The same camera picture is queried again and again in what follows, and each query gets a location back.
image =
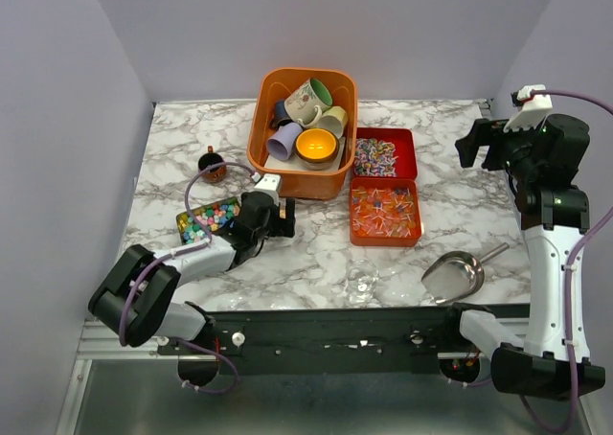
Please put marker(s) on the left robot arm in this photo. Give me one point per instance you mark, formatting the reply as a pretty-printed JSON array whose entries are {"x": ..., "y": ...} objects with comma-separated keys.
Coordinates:
[{"x": 134, "y": 299}]

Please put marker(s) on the yellow bowl with dark rim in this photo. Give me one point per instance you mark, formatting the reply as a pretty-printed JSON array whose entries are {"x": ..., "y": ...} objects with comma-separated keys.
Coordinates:
[{"x": 316, "y": 146}]

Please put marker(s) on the dark blue mug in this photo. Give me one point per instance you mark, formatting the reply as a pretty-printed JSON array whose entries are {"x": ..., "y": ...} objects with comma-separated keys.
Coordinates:
[{"x": 280, "y": 116}]

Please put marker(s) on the brown patterned ceramic mug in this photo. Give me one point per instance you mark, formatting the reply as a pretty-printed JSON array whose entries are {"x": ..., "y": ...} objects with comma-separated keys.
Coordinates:
[{"x": 212, "y": 167}]

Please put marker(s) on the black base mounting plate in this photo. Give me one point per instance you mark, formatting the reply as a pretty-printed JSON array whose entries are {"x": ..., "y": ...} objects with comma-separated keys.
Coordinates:
[{"x": 337, "y": 341}]

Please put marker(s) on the clear glass jar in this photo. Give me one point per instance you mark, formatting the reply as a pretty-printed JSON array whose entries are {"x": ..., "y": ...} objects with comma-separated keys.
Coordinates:
[{"x": 360, "y": 282}]

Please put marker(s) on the orange tray of clear lollipops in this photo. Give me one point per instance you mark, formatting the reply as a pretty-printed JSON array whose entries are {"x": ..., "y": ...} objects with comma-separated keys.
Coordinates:
[{"x": 384, "y": 211}]

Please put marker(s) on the white floral mug green inside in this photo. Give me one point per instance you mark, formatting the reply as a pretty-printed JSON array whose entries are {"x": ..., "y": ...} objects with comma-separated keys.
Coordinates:
[{"x": 306, "y": 105}]

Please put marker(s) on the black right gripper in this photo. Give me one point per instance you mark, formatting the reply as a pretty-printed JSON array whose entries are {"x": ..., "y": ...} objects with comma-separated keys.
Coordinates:
[{"x": 488, "y": 132}]

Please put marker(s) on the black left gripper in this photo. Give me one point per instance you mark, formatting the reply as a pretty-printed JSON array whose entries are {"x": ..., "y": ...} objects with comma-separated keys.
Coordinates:
[{"x": 283, "y": 227}]

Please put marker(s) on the aluminium frame rail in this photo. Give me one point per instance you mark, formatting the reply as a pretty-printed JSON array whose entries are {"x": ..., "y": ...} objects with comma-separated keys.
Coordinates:
[{"x": 117, "y": 390}]

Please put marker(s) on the lavender plastic cup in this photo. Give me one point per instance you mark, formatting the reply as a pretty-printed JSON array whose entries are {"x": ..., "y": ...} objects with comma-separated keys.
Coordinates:
[{"x": 281, "y": 144}]

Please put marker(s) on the orange plastic bin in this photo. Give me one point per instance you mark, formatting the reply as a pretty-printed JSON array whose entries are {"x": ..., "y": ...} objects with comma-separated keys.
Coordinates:
[{"x": 279, "y": 85}]

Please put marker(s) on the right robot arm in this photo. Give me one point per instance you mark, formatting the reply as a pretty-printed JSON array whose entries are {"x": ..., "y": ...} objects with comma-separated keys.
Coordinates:
[{"x": 552, "y": 361}]

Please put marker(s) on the gold tin of star candies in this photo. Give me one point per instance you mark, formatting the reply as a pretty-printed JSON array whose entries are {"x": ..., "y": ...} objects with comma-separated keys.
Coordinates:
[{"x": 206, "y": 218}]

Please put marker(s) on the steel candy scoop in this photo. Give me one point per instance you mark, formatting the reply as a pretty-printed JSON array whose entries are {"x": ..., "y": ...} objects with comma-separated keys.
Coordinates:
[{"x": 457, "y": 275}]

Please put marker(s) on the pale yellow mug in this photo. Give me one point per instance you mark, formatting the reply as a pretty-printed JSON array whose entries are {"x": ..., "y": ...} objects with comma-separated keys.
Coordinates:
[{"x": 334, "y": 120}]

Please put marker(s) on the red tray of swirl lollipops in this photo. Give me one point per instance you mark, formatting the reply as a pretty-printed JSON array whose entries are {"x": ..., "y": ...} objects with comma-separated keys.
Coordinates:
[{"x": 385, "y": 152}]

